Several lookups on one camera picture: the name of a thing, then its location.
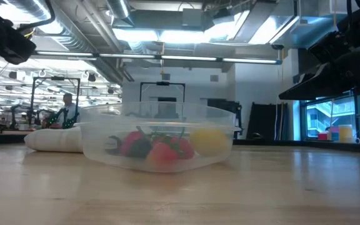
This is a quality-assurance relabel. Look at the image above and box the yellow lemon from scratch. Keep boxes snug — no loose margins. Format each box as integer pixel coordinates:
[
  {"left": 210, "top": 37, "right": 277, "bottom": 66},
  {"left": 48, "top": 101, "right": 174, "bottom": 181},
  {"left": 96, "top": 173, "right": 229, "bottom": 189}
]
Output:
[{"left": 189, "top": 127, "right": 231, "bottom": 157}]

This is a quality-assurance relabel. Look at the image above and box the long ceiling light strip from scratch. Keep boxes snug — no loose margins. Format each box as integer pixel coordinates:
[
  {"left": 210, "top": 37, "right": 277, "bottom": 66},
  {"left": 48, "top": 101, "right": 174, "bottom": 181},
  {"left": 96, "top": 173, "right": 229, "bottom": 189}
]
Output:
[{"left": 34, "top": 51, "right": 283, "bottom": 65}]

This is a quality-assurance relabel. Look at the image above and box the clear plastic container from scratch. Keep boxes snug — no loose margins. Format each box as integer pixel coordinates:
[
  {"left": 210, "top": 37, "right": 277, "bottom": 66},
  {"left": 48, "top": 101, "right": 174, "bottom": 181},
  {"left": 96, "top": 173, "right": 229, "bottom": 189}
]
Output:
[{"left": 73, "top": 101, "right": 242, "bottom": 174}]

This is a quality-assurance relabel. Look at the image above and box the pale hanging cable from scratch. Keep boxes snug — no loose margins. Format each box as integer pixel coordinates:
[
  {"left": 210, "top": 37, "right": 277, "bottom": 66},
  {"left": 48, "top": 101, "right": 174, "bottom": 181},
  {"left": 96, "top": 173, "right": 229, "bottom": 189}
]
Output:
[{"left": 332, "top": 0, "right": 338, "bottom": 29}]

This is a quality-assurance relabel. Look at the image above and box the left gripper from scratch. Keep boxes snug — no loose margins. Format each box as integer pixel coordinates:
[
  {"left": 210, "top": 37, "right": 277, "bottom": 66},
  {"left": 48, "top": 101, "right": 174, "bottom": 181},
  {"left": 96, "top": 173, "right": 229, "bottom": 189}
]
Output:
[{"left": 0, "top": 17, "right": 38, "bottom": 65}]

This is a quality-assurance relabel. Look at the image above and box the red raspberry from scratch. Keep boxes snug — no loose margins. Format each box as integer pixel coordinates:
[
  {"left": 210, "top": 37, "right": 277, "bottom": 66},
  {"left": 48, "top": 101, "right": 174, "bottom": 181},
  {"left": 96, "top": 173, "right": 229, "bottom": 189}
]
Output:
[{"left": 120, "top": 131, "right": 146, "bottom": 156}]

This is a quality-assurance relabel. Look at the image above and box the pink and blue box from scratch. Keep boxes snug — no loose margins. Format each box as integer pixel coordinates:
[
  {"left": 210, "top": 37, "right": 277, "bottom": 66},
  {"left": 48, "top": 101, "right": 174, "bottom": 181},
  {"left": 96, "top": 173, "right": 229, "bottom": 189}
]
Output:
[{"left": 329, "top": 126, "right": 340, "bottom": 142}]

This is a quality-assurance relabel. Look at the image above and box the black station frame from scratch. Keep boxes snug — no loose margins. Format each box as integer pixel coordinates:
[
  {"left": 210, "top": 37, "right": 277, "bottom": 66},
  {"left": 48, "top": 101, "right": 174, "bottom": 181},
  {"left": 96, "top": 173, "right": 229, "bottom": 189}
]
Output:
[
  {"left": 138, "top": 81, "right": 186, "bottom": 103},
  {"left": 29, "top": 76, "right": 81, "bottom": 126}
]

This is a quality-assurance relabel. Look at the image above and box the person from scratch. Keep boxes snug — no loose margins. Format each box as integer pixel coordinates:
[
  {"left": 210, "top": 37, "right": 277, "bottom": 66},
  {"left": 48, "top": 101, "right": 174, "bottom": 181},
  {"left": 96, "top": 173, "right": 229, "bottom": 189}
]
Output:
[{"left": 61, "top": 92, "right": 81, "bottom": 126}]

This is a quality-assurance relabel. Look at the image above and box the yellow cup stack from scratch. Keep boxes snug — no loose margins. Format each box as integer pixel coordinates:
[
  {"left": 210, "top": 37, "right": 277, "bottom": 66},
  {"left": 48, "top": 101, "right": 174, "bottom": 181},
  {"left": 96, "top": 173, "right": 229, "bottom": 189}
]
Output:
[{"left": 338, "top": 124, "right": 354, "bottom": 143}]

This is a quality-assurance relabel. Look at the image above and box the blackberry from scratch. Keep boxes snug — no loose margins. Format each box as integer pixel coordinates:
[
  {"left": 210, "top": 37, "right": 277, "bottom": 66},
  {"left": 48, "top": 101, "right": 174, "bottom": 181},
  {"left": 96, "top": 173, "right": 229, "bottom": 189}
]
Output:
[{"left": 126, "top": 139, "right": 153, "bottom": 159}]

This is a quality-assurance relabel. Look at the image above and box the white plaid towel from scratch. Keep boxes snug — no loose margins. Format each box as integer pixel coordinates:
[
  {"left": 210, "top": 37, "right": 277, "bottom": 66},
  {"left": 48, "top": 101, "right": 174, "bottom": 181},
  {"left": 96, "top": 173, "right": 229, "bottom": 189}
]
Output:
[{"left": 23, "top": 126, "right": 86, "bottom": 153}]

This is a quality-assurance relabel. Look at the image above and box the dark fruit with white label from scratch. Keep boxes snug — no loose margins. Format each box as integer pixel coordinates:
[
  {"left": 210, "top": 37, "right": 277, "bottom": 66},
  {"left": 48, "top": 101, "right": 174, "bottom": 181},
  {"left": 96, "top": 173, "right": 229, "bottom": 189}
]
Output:
[{"left": 104, "top": 134, "right": 123, "bottom": 156}]

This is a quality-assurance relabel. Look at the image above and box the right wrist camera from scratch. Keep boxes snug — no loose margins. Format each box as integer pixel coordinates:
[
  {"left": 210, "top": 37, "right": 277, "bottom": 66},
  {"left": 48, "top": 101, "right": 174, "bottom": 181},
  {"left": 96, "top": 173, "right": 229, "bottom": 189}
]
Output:
[{"left": 307, "top": 31, "right": 349, "bottom": 65}]

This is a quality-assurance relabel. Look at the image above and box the silver ceiling duct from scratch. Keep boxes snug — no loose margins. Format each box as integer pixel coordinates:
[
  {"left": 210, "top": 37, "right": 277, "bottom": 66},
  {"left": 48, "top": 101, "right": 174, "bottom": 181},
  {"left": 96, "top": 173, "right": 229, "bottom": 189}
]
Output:
[{"left": 34, "top": 0, "right": 134, "bottom": 83}]

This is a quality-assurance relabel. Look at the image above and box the black curtain panel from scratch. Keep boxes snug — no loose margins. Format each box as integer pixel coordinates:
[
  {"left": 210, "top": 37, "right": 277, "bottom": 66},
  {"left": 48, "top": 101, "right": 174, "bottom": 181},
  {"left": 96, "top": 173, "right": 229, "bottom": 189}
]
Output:
[{"left": 246, "top": 102, "right": 289, "bottom": 141}]

